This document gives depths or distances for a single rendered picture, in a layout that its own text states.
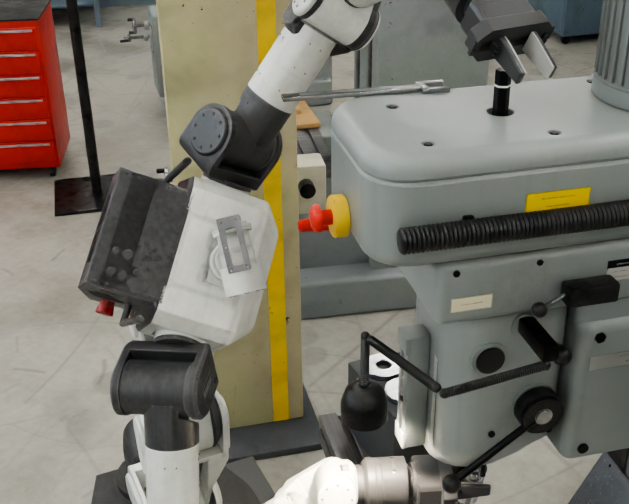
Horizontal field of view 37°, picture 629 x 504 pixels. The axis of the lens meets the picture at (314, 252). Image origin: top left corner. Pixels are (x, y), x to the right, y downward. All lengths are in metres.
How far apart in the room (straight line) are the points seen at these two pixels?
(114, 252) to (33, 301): 3.21
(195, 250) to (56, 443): 2.32
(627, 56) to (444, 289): 0.40
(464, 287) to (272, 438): 2.41
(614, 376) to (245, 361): 2.20
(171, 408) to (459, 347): 0.47
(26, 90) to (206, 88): 2.96
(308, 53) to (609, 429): 0.77
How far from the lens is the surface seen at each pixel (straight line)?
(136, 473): 2.45
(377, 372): 2.06
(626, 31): 1.33
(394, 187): 1.16
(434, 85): 1.40
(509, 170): 1.20
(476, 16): 1.26
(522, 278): 1.29
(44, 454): 3.74
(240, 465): 2.94
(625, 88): 1.34
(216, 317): 1.54
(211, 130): 1.56
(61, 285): 4.81
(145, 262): 1.52
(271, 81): 1.56
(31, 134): 5.95
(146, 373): 1.53
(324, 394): 3.87
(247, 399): 3.59
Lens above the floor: 2.32
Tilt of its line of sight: 28 degrees down
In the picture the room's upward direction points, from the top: 1 degrees counter-clockwise
